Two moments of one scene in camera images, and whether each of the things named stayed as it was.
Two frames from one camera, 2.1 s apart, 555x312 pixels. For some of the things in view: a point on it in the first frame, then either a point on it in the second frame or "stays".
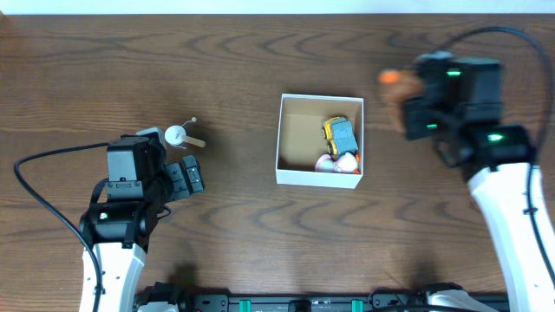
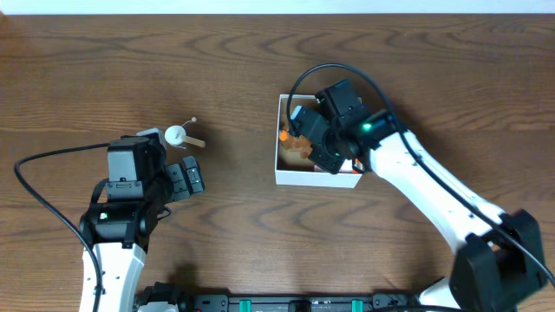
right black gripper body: [440, 120] to [333, 152]
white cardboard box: [300, 144] stays
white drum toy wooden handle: [175, 135] stays
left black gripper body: [177, 180] stays
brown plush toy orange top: [398, 86] to [299, 142]
